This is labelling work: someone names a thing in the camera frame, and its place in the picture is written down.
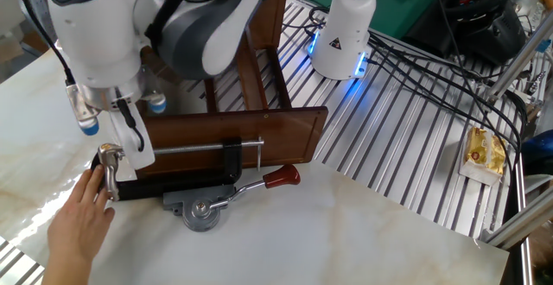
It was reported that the person's forearm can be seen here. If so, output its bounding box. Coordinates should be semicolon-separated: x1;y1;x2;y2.
41;256;94;285

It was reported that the dark blue object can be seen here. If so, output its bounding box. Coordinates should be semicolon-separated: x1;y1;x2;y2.
519;129;553;177

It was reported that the aluminium frame post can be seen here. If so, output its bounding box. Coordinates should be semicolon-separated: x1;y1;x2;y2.
482;16;553;105
480;188;553;250

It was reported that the black table cable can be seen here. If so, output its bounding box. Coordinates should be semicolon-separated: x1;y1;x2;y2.
427;0;493;113
365;32;519;178

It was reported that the grey crank with red knob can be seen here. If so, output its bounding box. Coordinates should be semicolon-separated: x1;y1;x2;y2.
162;163;302;234

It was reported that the yellow snack packet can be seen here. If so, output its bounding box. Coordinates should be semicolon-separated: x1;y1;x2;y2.
457;126;508;187

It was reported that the marble pattern mat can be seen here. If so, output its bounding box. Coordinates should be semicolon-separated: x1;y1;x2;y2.
0;23;512;285

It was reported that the black steering wheel controller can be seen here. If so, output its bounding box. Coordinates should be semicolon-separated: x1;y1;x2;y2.
404;0;529;67

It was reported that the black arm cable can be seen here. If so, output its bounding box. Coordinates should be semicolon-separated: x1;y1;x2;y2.
21;0;146;153

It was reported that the brown wooden cabinet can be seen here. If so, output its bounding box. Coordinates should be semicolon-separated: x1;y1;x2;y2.
136;0;329;181

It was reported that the person's hand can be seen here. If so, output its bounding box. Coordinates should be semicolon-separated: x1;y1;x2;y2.
46;163;117;273

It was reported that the green mat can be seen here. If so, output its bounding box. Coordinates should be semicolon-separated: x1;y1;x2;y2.
367;0;438;41

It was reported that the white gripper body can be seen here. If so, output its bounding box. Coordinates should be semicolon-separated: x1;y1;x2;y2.
107;103;156;171

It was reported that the black C-clamp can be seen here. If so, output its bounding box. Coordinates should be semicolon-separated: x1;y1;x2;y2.
88;136;265;202

